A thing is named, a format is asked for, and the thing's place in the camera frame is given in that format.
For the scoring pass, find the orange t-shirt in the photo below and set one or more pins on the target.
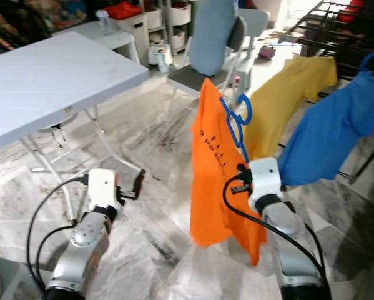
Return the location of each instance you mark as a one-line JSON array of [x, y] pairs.
[[218, 187]]

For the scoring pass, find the blue plastic hanger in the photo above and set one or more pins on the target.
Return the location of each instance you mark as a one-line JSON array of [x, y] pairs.
[[243, 150]]

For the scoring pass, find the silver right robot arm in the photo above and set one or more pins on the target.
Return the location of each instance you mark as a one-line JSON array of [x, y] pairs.
[[296, 256]]

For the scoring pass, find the yellow t-shirt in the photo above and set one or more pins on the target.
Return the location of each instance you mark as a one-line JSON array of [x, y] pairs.
[[293, 94]]

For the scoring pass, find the blue t-shirt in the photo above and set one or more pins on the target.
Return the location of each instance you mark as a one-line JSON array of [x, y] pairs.
[[330, 125]]

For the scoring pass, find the grey folding chair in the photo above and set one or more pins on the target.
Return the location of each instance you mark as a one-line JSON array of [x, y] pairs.
[[190, 78]]

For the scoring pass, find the white folding table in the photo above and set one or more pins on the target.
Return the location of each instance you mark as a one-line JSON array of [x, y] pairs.
[[55, 87]]

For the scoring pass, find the printed package bag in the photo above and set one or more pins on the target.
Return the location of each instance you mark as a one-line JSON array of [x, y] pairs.
[[160, 57]]

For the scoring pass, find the light blue cushion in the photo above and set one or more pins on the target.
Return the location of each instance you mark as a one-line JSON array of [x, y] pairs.
[[215, 37]]

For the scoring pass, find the low white side table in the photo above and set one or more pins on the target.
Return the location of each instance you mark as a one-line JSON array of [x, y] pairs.
[[105, 34]]

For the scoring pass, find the pale plastic chair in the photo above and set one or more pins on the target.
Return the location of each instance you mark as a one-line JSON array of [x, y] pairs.
[[255, 22]]

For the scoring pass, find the clear water bottle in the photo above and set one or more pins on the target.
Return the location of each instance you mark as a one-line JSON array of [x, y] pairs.
[[103, 22]]

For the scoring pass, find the white storage shelf unit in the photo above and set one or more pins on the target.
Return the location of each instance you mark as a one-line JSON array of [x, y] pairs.
[[165, 19]]

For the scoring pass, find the red folded cloth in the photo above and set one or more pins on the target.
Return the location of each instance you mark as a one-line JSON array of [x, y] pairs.
[[123, 11]]

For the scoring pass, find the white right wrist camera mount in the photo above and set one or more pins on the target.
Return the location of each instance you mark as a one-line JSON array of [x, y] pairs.
[[266, 178]]

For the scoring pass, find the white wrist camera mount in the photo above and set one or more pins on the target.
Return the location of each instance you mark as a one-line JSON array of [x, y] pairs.
[[266, 178], [104, 187]]

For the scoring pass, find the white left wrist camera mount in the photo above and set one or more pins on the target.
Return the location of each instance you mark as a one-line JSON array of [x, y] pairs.
[[104, 187]]

